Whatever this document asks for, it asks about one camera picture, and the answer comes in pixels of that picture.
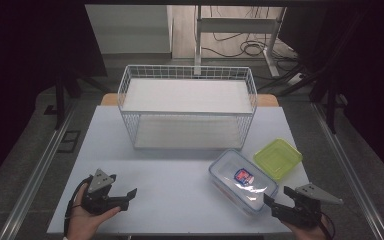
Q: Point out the clear plastic container with label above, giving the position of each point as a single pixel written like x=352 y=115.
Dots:
x=240 y=181

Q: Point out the metal floor rail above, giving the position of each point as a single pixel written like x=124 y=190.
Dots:
x=350 y=170
x=36 y=173

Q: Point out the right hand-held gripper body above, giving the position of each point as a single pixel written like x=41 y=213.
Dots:
x=305 y=210

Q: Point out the white cabinet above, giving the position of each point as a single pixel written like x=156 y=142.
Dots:
x=130 y=28

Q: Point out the person's left hand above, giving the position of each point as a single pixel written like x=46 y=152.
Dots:
x=85 y=225

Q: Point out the white power strip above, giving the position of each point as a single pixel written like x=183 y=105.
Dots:
x=296 y=79

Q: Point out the green plastic container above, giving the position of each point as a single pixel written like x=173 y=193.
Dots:
x=277 y=158

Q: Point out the wooden table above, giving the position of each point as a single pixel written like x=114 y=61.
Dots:
x=108 y=99

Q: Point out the dark curtain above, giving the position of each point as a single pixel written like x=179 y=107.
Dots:
x=20 y=60
x=370 y=66

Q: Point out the person's right hand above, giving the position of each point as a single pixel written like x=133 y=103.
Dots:
x=308 y=233

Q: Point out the black metal stand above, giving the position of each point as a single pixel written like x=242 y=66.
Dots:
x=60 y=96
x=330 y=100

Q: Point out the white metal desk frame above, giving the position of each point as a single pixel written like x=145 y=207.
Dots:
x=236 y=25

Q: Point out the black floor bracket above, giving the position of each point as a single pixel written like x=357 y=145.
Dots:
x=68 y=141

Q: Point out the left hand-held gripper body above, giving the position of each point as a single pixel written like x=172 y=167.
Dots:
x=97 y=185

